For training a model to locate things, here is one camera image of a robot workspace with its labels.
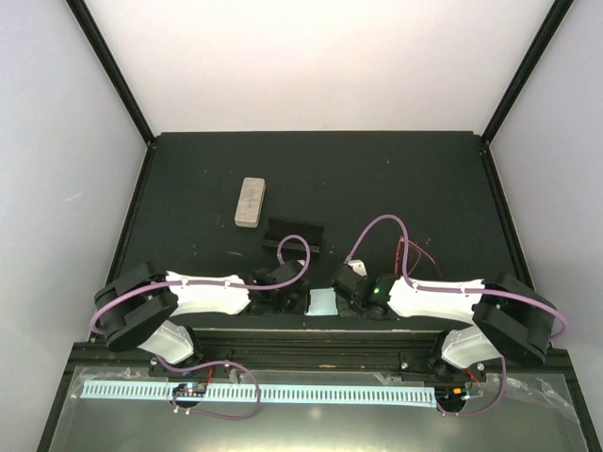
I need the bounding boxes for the red thin-frame glasses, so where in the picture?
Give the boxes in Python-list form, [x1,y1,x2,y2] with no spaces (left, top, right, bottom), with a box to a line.
[394,235,443,277]

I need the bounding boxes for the grey glasses case green lining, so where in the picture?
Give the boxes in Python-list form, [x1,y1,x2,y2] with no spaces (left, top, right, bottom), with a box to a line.
[235,177,267,229]

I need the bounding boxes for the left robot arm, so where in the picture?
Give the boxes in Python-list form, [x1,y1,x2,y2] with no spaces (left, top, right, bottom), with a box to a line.
[90,260,309,376]

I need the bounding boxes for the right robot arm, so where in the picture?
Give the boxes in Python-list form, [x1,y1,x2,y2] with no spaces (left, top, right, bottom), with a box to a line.
[332,265,557,379]

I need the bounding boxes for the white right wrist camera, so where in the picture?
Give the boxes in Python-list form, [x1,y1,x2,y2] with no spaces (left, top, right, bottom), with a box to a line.
[348,259,367,277]

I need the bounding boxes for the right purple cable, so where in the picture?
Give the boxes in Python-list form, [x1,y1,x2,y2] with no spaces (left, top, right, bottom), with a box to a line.
[346,214,569,340]

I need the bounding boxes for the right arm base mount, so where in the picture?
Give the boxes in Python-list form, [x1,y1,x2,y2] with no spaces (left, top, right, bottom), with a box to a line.
[399,348,486,414]

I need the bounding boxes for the white slotted cable duct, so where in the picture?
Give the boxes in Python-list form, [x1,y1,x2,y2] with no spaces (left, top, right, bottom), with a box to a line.
[80,380,437,408]

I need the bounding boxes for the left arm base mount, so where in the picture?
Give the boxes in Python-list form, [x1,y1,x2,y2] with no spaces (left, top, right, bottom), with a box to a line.
[148,348,233,411]

